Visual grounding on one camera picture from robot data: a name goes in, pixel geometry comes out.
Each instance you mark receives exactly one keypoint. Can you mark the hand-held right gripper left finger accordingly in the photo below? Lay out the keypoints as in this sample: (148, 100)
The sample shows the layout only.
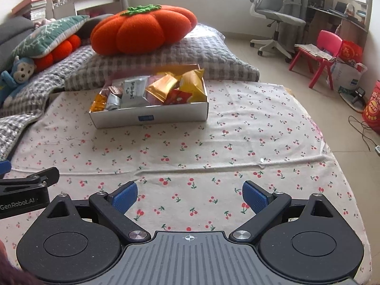
(124, 197)

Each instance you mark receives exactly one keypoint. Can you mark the wooden desk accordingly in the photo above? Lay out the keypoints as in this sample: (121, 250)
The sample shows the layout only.
(323, 23)

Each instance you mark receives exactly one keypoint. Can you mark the brown snack packet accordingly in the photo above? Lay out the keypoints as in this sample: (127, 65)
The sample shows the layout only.
(112, 90)

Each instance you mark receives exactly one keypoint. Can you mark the white shelf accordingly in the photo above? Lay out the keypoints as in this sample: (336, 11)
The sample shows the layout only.
(95, 0)

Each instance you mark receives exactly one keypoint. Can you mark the laptop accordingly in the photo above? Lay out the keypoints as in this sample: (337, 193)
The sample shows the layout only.
(340, 7)

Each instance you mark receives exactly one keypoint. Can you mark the large white snack packet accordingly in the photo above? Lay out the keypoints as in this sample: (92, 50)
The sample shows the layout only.
(133, 92)

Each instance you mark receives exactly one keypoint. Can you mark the pink plush toy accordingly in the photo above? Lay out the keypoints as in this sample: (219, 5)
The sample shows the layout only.
(44, 23)

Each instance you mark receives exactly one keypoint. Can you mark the newspaper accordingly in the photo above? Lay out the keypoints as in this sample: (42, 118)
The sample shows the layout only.
(311, 50)

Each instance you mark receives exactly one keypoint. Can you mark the blue monkey plush toy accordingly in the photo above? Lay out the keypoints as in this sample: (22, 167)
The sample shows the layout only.
(22, 71)

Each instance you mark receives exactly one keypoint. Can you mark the large red bag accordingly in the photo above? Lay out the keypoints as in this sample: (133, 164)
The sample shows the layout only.
(374, 109)

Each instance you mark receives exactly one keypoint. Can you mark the large orange pumpkin cushion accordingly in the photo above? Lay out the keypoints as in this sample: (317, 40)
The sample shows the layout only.
(142, 32)

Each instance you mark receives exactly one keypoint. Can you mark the large yellow snack packet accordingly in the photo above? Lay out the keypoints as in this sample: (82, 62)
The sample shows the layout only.
(191, 83)

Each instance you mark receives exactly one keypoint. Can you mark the red snack packet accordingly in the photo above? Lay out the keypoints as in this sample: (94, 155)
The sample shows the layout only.
(178, 96)

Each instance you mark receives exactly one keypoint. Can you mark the green leaf-patterned pillow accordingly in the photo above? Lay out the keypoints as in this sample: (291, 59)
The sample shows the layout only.
(50, 35)

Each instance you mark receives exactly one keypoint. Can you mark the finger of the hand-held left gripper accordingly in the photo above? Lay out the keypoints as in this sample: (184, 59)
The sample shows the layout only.
(4, 166)
(44, 176)

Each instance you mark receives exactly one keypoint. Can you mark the small orange pumpkin cushion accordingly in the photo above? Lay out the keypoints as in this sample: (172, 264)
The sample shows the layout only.
(62, 50)

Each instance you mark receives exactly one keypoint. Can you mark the pink child chair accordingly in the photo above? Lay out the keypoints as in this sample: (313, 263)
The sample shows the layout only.
(328, 40)

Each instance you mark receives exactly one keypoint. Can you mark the small red bag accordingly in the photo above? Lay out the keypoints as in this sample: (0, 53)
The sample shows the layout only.
(350, 52)

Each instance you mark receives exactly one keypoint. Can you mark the pink snack packet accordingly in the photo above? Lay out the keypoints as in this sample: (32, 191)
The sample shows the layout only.
(154, 89)

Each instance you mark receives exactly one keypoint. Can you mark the cherry-print bed sheet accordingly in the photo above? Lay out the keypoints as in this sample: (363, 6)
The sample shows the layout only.
(207, 142)

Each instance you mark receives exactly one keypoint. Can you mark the silver snack packet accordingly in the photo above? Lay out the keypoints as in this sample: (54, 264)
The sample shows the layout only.
(114, 102)

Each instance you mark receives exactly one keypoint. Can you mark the pink cardboard box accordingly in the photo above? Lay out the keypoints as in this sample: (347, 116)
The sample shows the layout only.
(166, 115)

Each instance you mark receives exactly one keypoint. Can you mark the grey office chair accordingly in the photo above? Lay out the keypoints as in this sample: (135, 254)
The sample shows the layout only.
(276, 13)

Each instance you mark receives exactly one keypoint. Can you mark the stack of books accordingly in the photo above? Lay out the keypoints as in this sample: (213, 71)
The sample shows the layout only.
(37, 3)

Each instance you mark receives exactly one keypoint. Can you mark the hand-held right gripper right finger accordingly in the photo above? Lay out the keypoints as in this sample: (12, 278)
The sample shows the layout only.
(255, 197)

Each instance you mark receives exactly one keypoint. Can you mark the black device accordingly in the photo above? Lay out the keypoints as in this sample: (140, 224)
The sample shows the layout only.
(357, 93)

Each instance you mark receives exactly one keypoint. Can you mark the golden yellow snack packet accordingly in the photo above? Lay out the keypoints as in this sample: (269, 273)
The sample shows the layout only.
(163, 90)

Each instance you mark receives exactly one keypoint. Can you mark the grey checked pillow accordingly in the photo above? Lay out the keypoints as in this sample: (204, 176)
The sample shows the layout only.
(207, 56)

